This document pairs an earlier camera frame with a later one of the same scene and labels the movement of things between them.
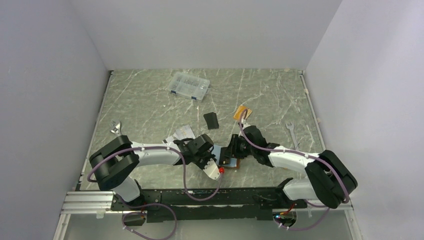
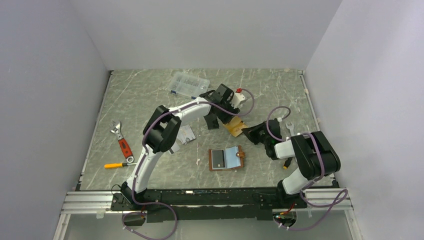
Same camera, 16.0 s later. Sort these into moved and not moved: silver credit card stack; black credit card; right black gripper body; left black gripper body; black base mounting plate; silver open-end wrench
Moved: right black gripper body; left black gripper body
Not moved: silver open-end wrench; black credit card; black base mounting plate; silver credit card stack
